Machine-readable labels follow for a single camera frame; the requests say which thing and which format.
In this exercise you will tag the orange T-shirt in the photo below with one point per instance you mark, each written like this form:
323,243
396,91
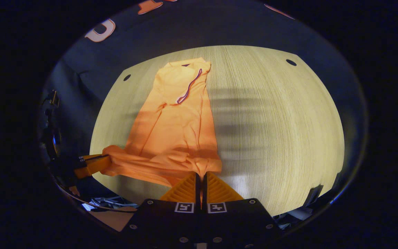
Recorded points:
178,131

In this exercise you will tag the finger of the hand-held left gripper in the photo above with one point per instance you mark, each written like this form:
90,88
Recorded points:
90,156
92,166

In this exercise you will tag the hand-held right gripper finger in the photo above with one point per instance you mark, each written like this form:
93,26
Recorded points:
206,193
198,193

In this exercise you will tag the grey clutter pile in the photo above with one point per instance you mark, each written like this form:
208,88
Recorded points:
111,202

